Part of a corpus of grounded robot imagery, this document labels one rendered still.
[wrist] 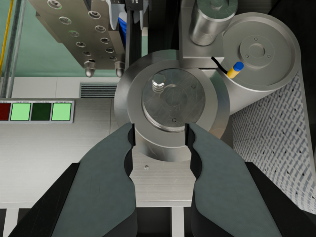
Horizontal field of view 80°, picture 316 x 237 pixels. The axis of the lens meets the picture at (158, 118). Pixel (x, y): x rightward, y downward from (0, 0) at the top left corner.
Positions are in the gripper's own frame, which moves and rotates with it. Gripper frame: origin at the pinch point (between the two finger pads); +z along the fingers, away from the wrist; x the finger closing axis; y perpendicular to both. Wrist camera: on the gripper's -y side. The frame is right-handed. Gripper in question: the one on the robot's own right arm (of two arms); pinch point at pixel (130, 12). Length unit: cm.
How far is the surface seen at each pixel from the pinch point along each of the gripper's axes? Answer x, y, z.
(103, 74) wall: -78, -107, 261
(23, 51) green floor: -162, -109, 197
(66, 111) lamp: -22.6, 9.5, 28.8
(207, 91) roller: 10.5, 14.8, -4.0
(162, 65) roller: 4.9, 11.2, -4.0
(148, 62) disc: 3.0, 10.6, -3.7
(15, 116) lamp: -37.2, 11.2, 28.8
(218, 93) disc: 12.0, 14.9, -3.8
